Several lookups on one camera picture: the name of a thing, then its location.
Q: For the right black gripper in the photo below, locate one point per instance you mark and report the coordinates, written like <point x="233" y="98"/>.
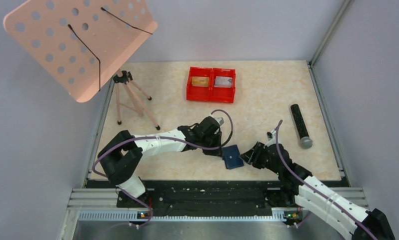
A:
<point x="251" y="156"/>

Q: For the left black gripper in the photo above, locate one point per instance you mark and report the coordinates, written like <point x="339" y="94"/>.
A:
<point x="217" y="135"/>

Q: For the navy blue card holder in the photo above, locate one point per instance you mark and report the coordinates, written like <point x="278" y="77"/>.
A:
<point x="231" y="157"/>

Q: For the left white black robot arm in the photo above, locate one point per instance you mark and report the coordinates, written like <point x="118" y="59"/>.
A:
<point x="121" y="156"/>

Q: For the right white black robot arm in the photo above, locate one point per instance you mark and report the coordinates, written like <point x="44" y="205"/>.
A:
<point x="350" y="220"/>

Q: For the silver card in bin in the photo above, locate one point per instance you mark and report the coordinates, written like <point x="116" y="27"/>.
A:
<point x="223" y="82"/>

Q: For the gold card in bin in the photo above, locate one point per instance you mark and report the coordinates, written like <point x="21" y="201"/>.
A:
<point x="200" y="81"/>

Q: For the right red plastic bin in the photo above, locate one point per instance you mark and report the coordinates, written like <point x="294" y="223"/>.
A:
<point x="223" y="95"/>

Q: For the red plastic bin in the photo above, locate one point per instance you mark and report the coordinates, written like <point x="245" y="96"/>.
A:
<point x="223" y="95"/>
<point x="201" y="94"/>

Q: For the black microphone with grey head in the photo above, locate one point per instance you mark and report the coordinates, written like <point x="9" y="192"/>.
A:
<point x="304" y="138"/>

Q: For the left red plastic bin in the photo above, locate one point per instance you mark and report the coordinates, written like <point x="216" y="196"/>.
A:
<point x="201" y="94"/>

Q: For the pink tripod stand legs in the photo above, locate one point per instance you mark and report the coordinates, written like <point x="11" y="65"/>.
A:
<point x="125" y="79"/>

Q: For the pink perforated music stand desk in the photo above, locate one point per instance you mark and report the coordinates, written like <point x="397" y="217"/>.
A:
<point x="81" y="43"/>

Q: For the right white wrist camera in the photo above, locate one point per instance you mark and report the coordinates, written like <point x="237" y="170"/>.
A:
<point x="271" y="138"/>

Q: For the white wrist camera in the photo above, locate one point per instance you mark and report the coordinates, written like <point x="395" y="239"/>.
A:
<point x="220" y="120"/>
<point x="271" y="138"/>

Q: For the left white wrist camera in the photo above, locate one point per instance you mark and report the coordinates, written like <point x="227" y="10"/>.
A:
<point x="220" y="120"/>

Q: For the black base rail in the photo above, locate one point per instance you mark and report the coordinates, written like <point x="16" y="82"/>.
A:
<point x="192" y="200"/>

